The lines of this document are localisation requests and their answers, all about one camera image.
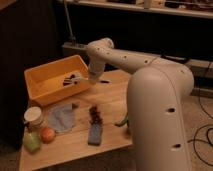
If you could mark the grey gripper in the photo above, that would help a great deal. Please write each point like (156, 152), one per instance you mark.
(94, 74)

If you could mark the dark bristle brush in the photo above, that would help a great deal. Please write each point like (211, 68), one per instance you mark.
(73, 79)

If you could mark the orange plastic tray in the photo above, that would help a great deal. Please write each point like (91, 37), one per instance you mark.
(45, 82)

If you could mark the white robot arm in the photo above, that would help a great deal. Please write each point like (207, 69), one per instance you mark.
(154, 107)

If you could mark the brown grape bunch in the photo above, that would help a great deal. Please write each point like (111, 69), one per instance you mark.
(95, 115)

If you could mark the wooden low table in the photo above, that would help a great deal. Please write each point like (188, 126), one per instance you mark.
(111, 101)

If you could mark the grey blue cloth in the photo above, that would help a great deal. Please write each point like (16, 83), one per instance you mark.
(61, 118)

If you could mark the blue grey sponge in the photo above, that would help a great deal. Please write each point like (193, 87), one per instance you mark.
(95, 134)

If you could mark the green vegetable toy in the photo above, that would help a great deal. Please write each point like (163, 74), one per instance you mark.
(122, 122)

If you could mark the black device on shelf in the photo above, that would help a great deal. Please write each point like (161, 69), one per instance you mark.
(182, 60)

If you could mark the orange red fruit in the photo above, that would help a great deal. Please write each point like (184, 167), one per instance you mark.
(47, 135)

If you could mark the green plastic fruit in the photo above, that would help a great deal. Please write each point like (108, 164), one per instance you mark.
(32, 142)

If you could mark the long wall shelf unit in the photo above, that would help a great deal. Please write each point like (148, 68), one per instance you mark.
(152, 32)

